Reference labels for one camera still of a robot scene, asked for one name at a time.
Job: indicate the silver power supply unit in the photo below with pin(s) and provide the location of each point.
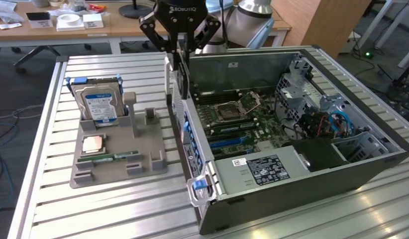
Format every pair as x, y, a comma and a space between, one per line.
231, 179

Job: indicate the beige tape roll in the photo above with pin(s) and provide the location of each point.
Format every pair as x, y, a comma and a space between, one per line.
56, 3

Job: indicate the installed green RAM stick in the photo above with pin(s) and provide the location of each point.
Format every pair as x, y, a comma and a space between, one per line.
231, 127

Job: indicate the white tape roll block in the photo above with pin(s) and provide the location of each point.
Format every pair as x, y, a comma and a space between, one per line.
69, 23

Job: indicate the open dark grey PC case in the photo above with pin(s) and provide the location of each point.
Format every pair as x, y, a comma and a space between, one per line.
291, 204

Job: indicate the grey cup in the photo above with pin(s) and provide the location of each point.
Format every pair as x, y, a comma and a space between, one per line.
40, 3

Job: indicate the black round lamp base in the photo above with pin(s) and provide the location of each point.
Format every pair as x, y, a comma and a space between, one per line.
133, 12

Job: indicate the loose green RAM stick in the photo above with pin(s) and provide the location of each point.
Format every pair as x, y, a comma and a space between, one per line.
107, 156

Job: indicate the dark bagged parts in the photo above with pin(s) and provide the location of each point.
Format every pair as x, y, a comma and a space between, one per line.
77, 7

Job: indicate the red and white package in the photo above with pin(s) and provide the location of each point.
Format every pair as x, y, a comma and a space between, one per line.
96, 8

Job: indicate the blue case release latch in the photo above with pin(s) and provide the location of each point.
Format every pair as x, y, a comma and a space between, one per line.
199, 185

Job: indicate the hard disk in blue caddy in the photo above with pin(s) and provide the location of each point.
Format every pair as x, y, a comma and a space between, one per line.
96, 104

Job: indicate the grey plastic parts rack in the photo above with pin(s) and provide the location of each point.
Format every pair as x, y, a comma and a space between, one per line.
148, 139

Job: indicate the green motherboard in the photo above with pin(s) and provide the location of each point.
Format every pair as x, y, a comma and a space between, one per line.
267, 129

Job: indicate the wooden cabinet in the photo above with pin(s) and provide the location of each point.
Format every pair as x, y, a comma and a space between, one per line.
324, 25

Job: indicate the black plastic air shroud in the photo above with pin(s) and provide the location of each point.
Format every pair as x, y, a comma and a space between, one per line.
318, 154

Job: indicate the clear plastic bag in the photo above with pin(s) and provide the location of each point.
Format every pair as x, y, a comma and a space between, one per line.
7, 13

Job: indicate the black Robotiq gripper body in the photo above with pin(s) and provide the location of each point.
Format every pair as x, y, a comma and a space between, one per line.
179, 20

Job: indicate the white control box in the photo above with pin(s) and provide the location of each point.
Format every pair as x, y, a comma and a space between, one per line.
353, 43

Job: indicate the graphics card with metal bracket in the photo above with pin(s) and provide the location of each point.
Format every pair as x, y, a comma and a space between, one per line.
184, 79

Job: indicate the white desk frame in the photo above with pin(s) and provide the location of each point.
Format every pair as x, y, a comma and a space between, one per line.
393, 25

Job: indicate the wooden office desk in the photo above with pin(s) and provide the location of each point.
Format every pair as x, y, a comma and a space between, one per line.
124, 27
19, 33

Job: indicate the slanted metal disk bay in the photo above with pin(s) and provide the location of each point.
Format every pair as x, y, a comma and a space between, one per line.
360, 149

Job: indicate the plain white box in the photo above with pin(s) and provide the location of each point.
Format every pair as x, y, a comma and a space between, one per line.
92, 21

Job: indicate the perforated metal disk bay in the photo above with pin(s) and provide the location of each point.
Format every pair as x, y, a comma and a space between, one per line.
291, 97

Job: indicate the black wheeled chair base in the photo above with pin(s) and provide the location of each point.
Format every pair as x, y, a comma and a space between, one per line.
35, 53

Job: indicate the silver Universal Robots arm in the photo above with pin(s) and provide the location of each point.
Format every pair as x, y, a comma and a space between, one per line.
251, 27

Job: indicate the CPU socket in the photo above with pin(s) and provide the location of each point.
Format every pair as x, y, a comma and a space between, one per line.
229, 112

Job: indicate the CPU chip with copper lid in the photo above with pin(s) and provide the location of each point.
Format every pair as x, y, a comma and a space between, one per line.
93, 144

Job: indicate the white box with black top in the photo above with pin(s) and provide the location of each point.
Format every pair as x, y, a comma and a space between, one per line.
39, 20

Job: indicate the white paper label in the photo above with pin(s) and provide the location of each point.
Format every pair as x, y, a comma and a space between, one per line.
8, 26

